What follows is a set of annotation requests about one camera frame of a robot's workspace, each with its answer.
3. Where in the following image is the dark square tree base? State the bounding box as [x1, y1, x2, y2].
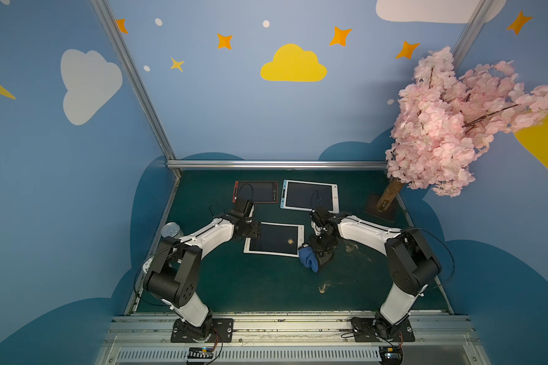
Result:
[365, 194, 398, 222]

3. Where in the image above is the small circuit board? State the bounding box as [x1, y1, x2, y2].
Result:
[185, 348, 213, 364]
[379, 347, 403, 365]

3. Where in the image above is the left small circuit board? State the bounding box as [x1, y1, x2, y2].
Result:
[185, 348, 213, 364]

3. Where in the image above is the right small circuit board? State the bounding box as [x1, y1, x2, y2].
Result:
[379, 347, 403, 365]

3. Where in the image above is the pink cherry blossom tree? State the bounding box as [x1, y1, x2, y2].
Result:
[381, 47, 548, 201]

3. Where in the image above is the blue wiping cloth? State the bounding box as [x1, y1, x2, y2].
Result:
[298, 246, 319, 273]

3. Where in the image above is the white blue drawing tablet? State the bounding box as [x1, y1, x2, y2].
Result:
[280, 179, 339, 213]

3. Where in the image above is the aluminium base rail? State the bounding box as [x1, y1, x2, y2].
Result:
[95, 310, 490, 364]

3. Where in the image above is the silver tin can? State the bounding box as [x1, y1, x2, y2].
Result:
[161, 222, 184, 239]

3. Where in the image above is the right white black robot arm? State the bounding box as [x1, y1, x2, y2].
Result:
[299, 208, 442, 340]

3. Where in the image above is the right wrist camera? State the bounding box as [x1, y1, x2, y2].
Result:
[310, 205, 333, 229]

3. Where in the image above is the white frame drawing tablet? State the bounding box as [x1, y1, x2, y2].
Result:
[244, 222, 304, 258]

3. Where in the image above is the red frame drawing tablet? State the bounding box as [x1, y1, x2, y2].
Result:
[232, 181, 279, 204]

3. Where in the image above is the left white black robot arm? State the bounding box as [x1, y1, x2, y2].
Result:
[142, 214, 261, 342]

